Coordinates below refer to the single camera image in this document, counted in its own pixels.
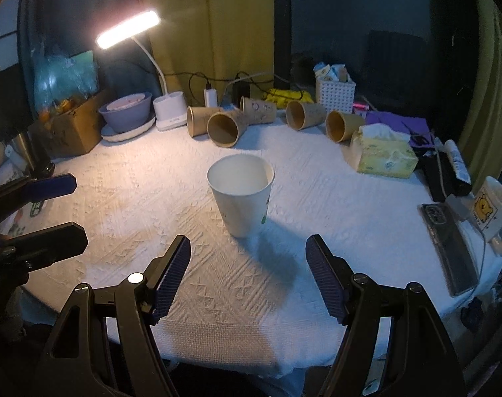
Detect white desk lamp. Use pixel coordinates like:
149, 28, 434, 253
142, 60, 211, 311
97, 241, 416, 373
96, 9, 189, 132

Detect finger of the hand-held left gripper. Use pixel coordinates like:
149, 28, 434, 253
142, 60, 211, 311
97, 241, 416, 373
0, 173, 78, 216
0, 222, 89, 276

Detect white plate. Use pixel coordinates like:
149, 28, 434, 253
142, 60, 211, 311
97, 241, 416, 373
101, 115, 157, 144

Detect smartphone in clear case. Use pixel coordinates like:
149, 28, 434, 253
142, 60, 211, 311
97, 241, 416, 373
420, 202, 481, 298

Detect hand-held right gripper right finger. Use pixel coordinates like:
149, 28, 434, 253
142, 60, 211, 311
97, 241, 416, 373
305, 234, 469, 397

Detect white paper cup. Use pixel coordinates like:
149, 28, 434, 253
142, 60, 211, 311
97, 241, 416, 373
206, 154, 275, 239

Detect white charging cable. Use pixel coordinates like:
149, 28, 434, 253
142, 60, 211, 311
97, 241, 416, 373
476, 229, 488, 288

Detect black cable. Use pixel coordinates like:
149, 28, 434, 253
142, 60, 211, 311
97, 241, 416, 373
164, 70, 235, 94

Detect black power adapter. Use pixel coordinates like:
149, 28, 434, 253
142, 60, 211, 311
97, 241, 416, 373
233, 82, 252, 107

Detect yellow tissue pack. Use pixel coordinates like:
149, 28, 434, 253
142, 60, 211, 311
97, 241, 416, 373
350, 125, 419, 179

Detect brown paper cup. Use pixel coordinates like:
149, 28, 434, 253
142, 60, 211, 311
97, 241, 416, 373
286, 100, 327, 132
187, 105, 225, 137
325, 111, 366, 144
240, 96, 277, 126
207, 110, 250, 148

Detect black pouch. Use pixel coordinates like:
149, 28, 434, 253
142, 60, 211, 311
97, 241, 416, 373
422, 151, 471, 203

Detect white textured tablecloth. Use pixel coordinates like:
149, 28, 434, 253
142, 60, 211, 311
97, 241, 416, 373
0, 108, 502, 381

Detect cardboard box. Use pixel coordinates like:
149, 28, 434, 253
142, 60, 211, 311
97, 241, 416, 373
29, 90, 111, 158

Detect purple bowl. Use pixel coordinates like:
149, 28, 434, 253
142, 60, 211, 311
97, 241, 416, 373
98, 92, 153, 134

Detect purple cloth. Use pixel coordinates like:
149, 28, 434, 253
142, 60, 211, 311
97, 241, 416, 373
364, 111, 436, 150

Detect yellow cloth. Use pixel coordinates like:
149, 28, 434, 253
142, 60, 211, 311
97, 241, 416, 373
264, 88, 316, 108

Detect white mug with bear print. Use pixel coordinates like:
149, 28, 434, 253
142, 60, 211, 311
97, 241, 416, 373
468, 176, 502, 255

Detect white plastic basket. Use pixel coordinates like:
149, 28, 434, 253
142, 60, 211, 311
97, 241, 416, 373
315, 76, 356, 113

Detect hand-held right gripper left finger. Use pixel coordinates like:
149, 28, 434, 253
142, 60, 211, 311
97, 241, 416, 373
27, 235, 192, 397

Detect white tube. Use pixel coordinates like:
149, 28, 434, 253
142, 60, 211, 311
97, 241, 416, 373
443, 139, 472, 185

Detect yellow curtain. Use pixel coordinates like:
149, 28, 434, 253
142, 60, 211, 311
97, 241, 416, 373
139, 0, 275, 92

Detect olive curtain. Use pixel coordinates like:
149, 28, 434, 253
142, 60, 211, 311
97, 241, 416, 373
458, 0, 502, 193

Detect blue plastic bag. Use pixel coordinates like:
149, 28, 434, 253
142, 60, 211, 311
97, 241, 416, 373
33, 51, 101, 109

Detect packets in basket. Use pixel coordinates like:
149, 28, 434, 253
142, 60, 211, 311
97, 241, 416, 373
314, 63, 351, 84

